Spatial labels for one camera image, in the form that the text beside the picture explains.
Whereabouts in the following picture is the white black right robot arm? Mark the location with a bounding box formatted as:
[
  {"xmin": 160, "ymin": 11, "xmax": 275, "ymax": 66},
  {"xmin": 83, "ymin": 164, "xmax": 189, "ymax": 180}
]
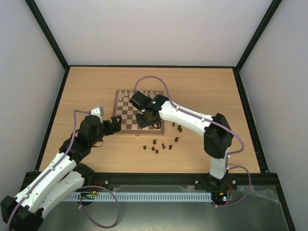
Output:
[{"xmin": 129, "ymin": 91, "xmax": 233, "ymax": 189}]

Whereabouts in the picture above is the wooden chess board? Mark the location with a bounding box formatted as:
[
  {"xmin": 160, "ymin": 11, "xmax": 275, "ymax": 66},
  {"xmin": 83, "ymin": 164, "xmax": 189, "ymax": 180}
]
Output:
[{"xmin": 113, "ymin": 90, "xmax": 165, "ymax": 136}]

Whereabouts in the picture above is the white slotted cable duct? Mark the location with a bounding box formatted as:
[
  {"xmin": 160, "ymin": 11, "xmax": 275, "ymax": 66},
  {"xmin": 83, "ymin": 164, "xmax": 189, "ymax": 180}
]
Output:
[{"xmin": 63, "ymin": 192, "xmax": 212, "ymax": 203}]

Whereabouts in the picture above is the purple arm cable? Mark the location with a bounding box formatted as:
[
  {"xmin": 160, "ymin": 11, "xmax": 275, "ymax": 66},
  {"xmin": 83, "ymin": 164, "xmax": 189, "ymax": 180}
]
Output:
[
  {"xmin": 134, "ymin": 76, "xmax": 252, "ymax": 208},
  {"xmin": 6, "ymin": 109, "xmax": 120, "ymax": 229}
]

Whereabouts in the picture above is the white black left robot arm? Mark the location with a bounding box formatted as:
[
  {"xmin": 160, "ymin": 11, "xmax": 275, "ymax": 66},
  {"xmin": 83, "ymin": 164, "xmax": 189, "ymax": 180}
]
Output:
[{"xmin": 0, "ymin": 115, "xmax": 121, "ymax": 231}]

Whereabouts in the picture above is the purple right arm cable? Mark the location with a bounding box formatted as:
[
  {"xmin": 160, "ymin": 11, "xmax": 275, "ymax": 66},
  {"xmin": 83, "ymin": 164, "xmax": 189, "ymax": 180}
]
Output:
[{"xmin": 134, "ymin": 76, "xmax": 252, "ymax": 208}]

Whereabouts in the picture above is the black aluminium frame rail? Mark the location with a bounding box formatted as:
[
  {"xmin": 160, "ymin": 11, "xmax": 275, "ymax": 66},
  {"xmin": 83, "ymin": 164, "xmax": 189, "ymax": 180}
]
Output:
[{"xmin": 20, "ymin": 172, "xmax": 282, "ymax": 191}]

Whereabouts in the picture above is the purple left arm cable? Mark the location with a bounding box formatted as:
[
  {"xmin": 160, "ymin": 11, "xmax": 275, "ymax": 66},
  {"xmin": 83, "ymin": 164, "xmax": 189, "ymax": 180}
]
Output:
[{"xmin": 6, "ymin": 109, "xmax": 120, "ymax": 229}]

